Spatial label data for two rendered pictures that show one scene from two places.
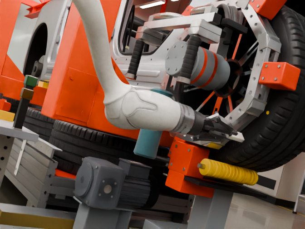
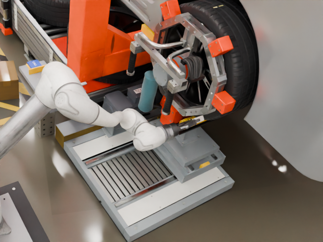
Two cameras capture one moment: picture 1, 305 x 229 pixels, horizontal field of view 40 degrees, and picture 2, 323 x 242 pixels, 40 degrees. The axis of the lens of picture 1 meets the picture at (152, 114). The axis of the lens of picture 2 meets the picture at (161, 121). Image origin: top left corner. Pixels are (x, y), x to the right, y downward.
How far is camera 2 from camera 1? 1.80 m
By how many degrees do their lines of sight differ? 47
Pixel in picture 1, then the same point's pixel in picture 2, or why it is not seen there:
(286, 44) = (230, 76)
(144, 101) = (145, 146)
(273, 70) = (218, 103)
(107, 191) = not seen: hidden behind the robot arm
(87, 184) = not seen: hidden behind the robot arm
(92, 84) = (101, 56)
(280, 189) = not seen: outside the picture
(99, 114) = (108, 67)
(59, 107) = (82, 77)
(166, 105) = (157, 141)
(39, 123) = (48, 7)
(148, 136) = (146, 102)
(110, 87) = (123, 123)
